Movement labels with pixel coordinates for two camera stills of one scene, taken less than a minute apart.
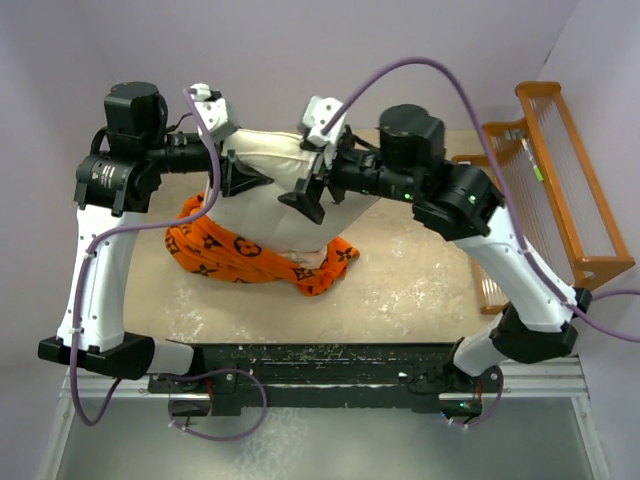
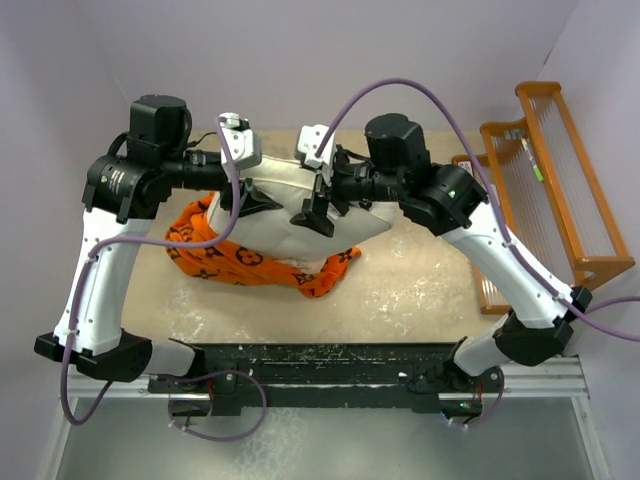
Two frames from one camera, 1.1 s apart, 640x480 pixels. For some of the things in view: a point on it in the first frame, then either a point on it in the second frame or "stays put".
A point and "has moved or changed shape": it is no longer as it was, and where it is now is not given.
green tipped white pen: x=537 y=173 stays put
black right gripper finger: x=306 y=197 to x=314 y=215
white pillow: x=255 y=220 has moved or changed shape
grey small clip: x=514 y=134 stays put
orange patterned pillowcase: x=199 y=249 has moved or changed shape
